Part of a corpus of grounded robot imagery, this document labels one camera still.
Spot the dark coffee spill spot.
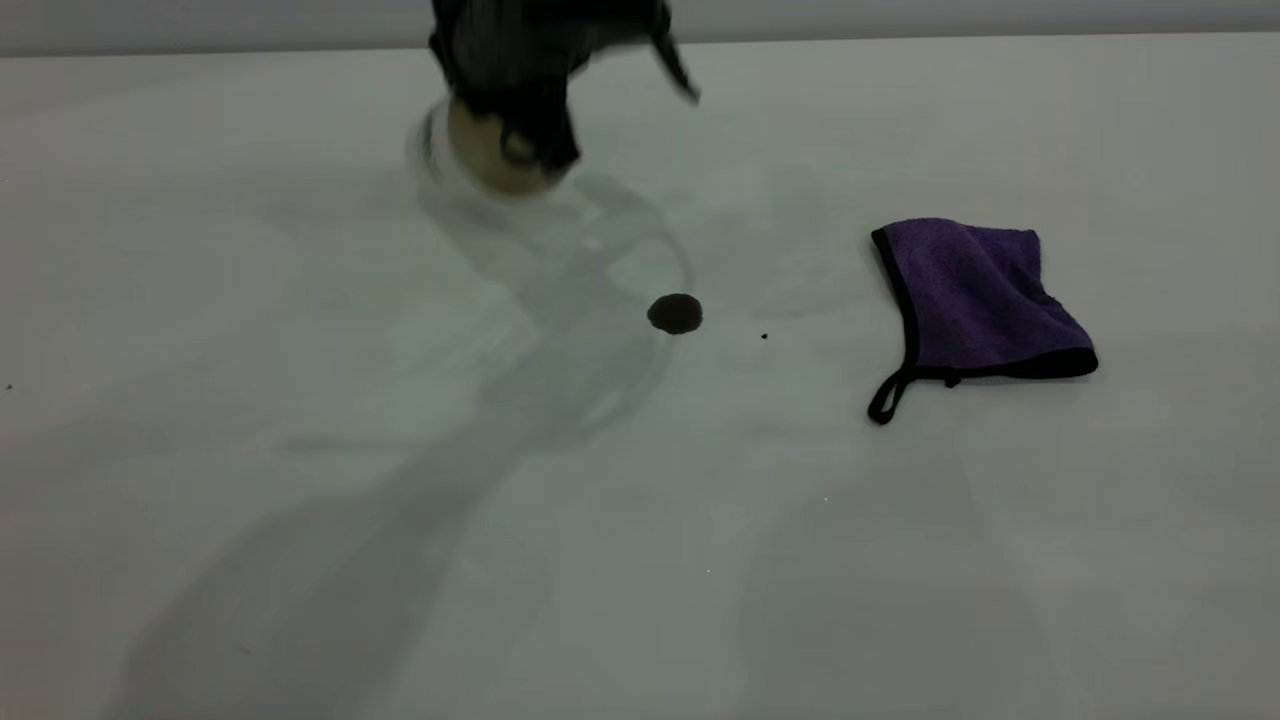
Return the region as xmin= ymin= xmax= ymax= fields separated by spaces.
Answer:
xmin=647 ymin=293 xmax=704 ymax=336

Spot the white paper coffee cup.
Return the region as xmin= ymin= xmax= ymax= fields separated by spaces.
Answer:
xmin=408 ymin=95 xmax=573 ymax=198

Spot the purple cloth with black trim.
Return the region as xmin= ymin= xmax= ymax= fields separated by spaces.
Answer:
xmin=867 ymin=218 xmax=1099 ymax=427

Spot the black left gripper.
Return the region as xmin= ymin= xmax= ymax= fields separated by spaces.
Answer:
xmin=428 ymin=0 xmax=671 ymax=172

